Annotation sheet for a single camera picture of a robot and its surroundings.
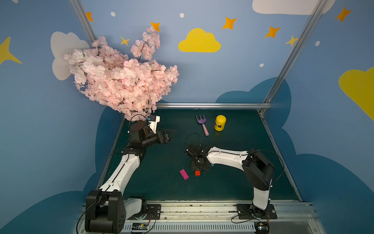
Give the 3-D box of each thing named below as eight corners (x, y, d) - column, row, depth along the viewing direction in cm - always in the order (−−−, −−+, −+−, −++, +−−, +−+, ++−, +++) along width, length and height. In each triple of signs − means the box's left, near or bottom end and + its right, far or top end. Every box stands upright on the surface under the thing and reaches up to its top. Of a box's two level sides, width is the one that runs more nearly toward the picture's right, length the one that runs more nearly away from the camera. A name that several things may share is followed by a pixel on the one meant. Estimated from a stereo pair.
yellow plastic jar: (214, 131, 111) (216, 122, 102) (213, 123, 116) (215, 114, 107) (223, 131, 111) (227, 122, 103) (222, 123, 116) (225, 114, 107)
